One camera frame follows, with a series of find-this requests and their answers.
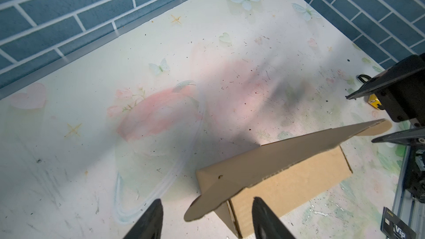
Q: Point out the aluminium front rail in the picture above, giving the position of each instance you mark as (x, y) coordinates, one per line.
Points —
(406, 207)

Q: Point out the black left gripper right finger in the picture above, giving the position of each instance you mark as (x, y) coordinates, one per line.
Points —
(266, 224)

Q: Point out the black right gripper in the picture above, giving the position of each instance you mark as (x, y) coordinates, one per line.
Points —
(401, 91)

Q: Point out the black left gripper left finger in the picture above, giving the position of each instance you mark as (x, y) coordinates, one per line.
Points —
(149, 225)

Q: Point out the brown cardboard box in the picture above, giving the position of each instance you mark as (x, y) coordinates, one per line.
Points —
(284, 174)

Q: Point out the black VIP card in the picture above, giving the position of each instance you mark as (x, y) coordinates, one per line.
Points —
(394, 228)

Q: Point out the yellow tape measure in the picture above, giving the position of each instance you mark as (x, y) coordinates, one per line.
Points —
(372, 100)

